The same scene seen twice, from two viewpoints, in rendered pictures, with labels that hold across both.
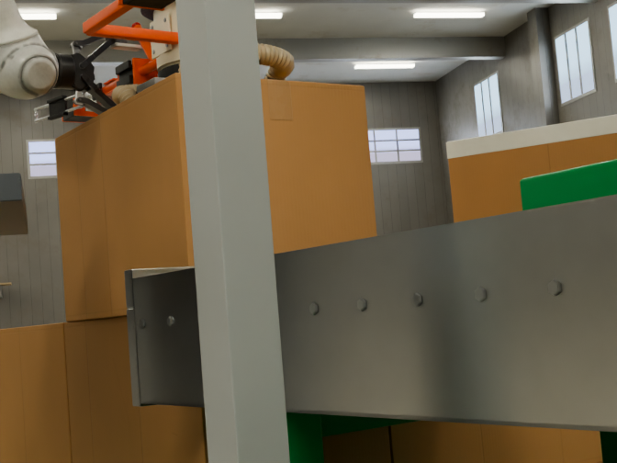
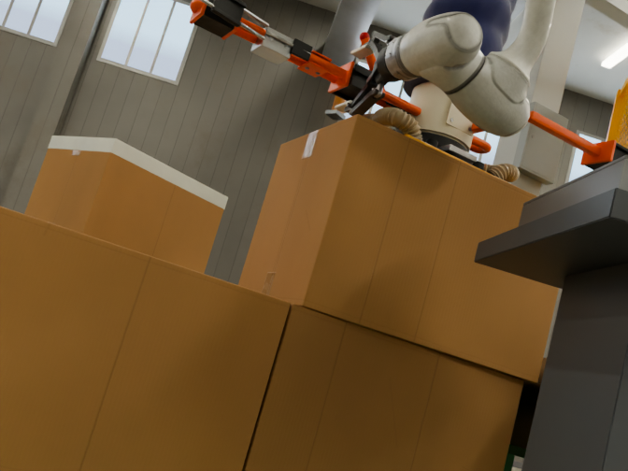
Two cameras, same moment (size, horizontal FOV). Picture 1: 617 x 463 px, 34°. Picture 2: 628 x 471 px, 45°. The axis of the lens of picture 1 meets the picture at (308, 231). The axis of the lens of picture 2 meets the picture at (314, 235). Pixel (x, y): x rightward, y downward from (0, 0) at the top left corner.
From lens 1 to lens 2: 2.76 m
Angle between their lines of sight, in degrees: 79
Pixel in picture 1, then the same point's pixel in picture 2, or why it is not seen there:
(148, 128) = not seen: hidden behind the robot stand
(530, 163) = (160, 192)
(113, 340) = (396, 361)
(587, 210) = not seen: outside the picture
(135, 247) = (478, 303)
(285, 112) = not seen: hidden behind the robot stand
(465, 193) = (111, 188)
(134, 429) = (403, 451)
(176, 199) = (548, 299)
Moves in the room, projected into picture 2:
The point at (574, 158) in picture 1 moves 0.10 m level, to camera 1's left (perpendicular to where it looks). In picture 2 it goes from (184, 205) to (177, 198)
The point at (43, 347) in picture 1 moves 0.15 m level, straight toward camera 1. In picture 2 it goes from (223, 310) to (303, 334)
